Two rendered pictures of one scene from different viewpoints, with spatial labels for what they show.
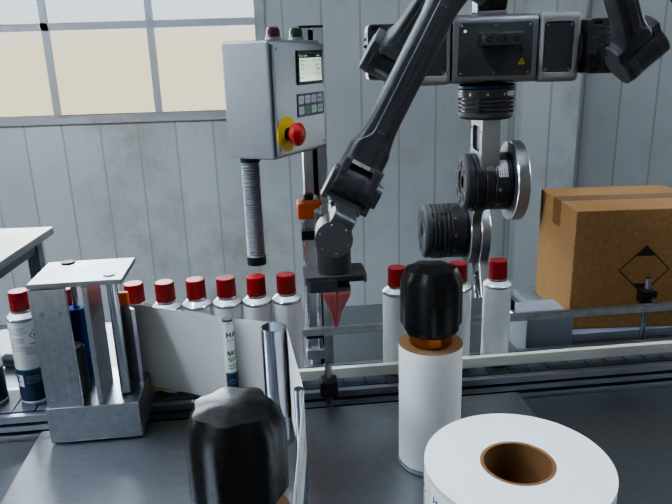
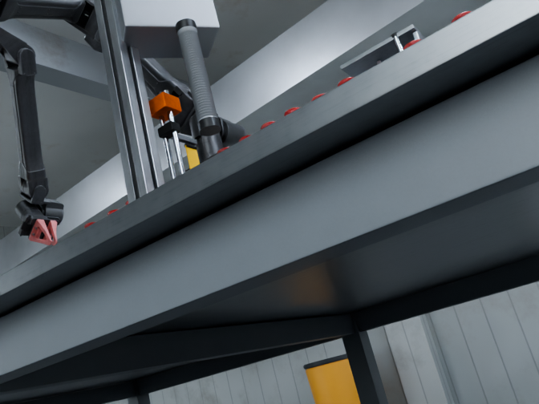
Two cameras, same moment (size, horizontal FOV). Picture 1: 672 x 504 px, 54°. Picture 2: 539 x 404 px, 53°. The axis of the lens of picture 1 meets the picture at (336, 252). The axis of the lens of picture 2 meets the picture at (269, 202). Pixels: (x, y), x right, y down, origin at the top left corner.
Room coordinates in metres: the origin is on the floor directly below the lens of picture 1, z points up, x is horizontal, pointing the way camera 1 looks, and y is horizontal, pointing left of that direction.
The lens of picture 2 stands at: (1.77, 0.68, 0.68)
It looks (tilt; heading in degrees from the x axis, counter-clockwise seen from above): 18 degrees up; 217
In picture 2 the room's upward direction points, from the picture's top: 15 degrees counter-clockwise
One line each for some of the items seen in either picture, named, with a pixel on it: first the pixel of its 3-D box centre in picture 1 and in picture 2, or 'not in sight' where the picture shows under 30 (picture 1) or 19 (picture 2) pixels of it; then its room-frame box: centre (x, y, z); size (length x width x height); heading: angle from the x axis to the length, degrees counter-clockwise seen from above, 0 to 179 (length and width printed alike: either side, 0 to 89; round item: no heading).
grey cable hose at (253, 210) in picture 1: (253, 209); (197, 76); (1.18, 0.15, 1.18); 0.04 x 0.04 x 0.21
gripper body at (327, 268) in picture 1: (333, 259); (210, 155); (1.03, 0.00, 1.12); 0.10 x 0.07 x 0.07; 95
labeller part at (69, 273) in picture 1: (83, 272); (387, 58); (0.96, 0.39, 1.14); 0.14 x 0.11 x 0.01; 96
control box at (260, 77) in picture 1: (277, 97); (160, 2); (1.17, 0.09, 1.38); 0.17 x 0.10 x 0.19; 151
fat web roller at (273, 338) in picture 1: (276, 383); not in sight; (0.89, 0.10, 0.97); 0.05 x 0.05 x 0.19
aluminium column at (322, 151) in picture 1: (316, 208); (131, 109); (1.24, 0.04, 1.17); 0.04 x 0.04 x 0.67; 6
